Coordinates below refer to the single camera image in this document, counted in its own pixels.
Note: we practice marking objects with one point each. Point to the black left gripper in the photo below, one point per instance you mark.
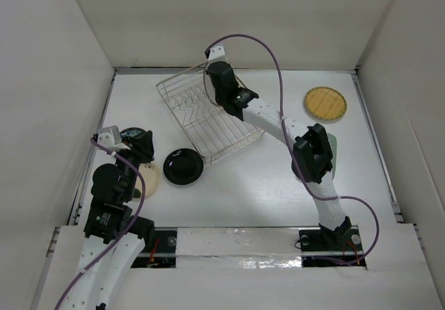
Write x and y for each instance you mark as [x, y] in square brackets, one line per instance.
[140, 145]

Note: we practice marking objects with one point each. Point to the woven bamboo round plate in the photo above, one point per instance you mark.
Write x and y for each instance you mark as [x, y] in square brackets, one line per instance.
[325, 103]

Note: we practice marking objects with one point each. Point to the white plate red pattern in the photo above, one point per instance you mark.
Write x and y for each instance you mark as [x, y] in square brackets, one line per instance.
[208, 87]

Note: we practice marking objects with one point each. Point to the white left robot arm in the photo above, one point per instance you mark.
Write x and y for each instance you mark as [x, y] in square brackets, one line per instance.
[114, 234]

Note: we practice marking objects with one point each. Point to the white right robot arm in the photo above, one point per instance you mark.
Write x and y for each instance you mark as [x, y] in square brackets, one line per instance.
[247, 106]

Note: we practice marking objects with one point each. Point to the light green rectangular dish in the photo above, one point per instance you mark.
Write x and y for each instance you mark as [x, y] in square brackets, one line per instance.
[332, 150]

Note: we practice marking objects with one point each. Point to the blue and white plate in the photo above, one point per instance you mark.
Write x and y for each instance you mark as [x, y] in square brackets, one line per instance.
[131, 132]

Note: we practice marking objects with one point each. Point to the beige plate with writing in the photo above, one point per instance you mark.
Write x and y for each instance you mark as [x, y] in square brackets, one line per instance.
[151, 175]

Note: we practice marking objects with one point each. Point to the glossy black plate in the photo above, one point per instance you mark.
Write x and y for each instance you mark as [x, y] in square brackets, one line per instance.
[183, 166]

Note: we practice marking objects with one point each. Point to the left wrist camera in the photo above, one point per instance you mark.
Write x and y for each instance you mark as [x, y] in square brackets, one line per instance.
[108, 138]

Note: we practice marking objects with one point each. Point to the silver wire dish rack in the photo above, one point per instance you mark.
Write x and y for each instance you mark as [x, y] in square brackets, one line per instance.
[213, 133]

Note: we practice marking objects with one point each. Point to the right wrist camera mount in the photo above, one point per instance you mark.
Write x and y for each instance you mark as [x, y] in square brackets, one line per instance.
[215, 54]

